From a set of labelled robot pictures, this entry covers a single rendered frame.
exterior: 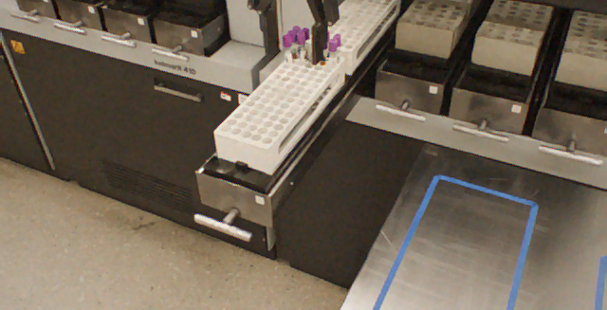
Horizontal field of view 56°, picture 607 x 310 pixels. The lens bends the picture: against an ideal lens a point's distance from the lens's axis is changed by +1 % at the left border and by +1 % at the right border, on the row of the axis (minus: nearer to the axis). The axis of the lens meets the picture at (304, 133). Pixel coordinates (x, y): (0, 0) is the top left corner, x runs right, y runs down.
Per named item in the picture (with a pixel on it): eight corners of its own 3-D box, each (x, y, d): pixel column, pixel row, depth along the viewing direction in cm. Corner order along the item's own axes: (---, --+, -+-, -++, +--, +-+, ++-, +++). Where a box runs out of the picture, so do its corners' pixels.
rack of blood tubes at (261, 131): (299, 74, 112) (298, 46, 108) (345, 85, 109) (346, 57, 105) (216, 163, 91) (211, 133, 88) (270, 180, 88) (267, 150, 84)
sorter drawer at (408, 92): (459, -23, 164) (464, -54, 159) (508, -16, 159) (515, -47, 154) (365, 111, 113) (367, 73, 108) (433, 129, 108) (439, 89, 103)
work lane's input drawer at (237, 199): (357, 27, 142) (358, -7, 136) (410, 38, 137) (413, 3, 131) (185, 221, 91) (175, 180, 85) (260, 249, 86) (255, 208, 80)
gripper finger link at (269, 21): (266, 16, 92) (262, 15, 92) (268, 54, 96) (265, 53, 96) (275, 9, 94) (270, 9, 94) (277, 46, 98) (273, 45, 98)
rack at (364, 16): (359, 9, 134) (360, -16, 130) (400, 16, 131) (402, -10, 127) (303, 69, 114) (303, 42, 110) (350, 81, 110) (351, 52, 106)
